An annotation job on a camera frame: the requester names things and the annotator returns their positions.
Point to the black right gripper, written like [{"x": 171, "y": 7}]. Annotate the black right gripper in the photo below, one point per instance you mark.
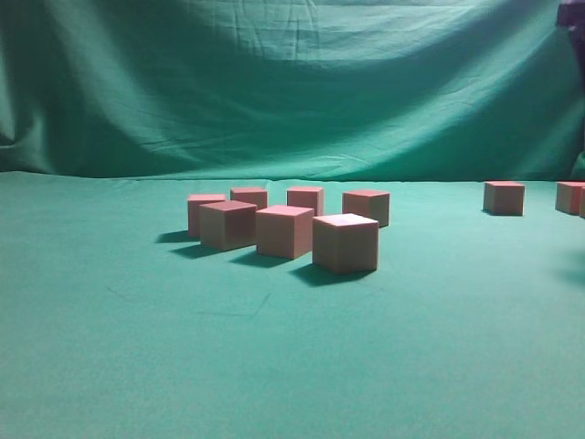
[{"x": 571, "y": 14}]

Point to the pink cube column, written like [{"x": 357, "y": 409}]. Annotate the pink cube column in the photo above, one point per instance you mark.
[
  {"x": 568, "y": 197},
  {"x": 370, "y": 203},
  {"x": 307, "y": 197},
  {"x": 284, "y": 231},
  {"x": 228, "y": 225},
  {"x": 194, "y": 202},
  {"x": 345, "y": 243},
  {"x": 504, "y": 198},
  {"x": 258, "y": 196}
]

